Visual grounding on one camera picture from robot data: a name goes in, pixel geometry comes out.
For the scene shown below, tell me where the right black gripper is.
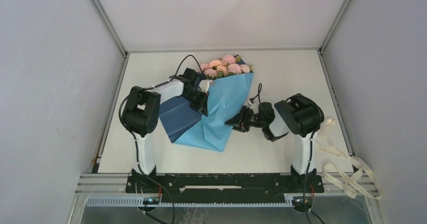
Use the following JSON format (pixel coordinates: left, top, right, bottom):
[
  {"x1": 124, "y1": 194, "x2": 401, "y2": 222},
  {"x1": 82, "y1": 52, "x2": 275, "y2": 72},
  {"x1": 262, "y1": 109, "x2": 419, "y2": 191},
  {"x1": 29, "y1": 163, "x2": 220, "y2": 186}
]
[{"x1": 224, "y1": 105, "x2": 265, "y2": 132}]

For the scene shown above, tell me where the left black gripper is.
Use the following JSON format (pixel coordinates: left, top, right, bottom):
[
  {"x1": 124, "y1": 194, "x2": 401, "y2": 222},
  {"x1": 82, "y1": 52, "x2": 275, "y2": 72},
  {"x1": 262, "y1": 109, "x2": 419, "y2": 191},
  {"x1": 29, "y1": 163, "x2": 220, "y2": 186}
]
[{"x1": 182, "y1": 89, "x2": 209, "y2": 117}]

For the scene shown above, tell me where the blue wrapping paper sheet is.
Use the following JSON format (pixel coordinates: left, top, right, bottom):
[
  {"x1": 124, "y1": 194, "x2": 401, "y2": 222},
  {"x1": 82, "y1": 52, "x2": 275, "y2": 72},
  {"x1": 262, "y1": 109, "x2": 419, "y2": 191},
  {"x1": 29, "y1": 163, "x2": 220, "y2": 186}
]
[{"x1": 160, "y1": 72, "x2": 253, "y2": 152}]

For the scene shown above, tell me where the pink flower bunch stem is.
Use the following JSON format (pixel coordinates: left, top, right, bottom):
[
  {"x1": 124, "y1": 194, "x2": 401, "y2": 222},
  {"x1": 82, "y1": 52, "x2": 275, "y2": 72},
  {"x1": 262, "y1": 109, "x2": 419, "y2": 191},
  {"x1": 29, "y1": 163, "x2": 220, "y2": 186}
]
[{"x1": 240, "y1": 64, "x2": 253, "y2": 73}]

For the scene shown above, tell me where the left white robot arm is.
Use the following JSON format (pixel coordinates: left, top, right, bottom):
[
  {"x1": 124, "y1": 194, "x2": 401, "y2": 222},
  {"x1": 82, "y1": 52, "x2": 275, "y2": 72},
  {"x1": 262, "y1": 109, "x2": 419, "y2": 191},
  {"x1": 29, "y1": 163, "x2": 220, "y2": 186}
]
[{"x1": 119, "y1": 68, "x2": 212, "y2": 192}]

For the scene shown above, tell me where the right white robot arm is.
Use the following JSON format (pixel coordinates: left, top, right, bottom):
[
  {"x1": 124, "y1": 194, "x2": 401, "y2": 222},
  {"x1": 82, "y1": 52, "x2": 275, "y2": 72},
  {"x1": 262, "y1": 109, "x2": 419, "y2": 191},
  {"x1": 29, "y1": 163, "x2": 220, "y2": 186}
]
[{"x1": 225, "y1": 93, "x2": 324, "y2": 192}]

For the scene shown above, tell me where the left circuit board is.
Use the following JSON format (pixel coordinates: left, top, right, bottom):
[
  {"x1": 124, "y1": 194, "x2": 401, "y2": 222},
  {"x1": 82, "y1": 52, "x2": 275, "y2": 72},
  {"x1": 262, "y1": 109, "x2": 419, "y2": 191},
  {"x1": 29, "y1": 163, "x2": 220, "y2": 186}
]
[{"x1": 143, "y1": 197, "x2": 160, "y2": 205}]

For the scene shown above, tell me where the white printed ribbon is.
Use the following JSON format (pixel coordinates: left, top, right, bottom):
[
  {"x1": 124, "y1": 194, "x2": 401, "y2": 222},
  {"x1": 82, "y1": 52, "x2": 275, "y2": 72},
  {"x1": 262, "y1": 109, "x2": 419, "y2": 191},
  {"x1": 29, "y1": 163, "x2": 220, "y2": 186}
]
[{"x1": 315, "y1": 117, "x2": 384, "y2": 200}]

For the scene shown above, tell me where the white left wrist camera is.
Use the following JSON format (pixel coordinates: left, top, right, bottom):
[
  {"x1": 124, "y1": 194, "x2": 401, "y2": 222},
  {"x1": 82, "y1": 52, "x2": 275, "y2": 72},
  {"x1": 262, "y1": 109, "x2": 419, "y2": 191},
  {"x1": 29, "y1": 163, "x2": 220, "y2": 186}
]
[{"x1": 198, "y1": 80, "x2": 215, "y2": 93}]

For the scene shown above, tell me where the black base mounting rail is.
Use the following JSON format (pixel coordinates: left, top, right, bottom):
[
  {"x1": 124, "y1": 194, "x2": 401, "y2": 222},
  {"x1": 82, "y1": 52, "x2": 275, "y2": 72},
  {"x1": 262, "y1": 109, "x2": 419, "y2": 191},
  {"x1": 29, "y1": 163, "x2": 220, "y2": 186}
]
[{"x1": 125, "y1": 172, "x2": 324, "y2": 203}]

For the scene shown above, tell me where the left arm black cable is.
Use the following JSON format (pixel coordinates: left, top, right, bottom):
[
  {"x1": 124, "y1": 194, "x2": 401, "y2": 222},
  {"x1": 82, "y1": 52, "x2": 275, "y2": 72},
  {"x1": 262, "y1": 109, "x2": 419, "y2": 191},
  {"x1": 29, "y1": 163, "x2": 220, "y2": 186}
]
[{"x1": 118, "y1": 54, "x2": 204, "y2": 224}]

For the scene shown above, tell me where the white slotted cable duct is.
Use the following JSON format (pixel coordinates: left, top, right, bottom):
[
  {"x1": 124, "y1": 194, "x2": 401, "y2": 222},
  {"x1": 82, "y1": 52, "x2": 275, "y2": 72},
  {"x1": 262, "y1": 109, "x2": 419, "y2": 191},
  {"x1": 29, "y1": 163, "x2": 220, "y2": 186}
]
[{"x1": 86, "y1": 196, "x2": 295, "y2": 207}]

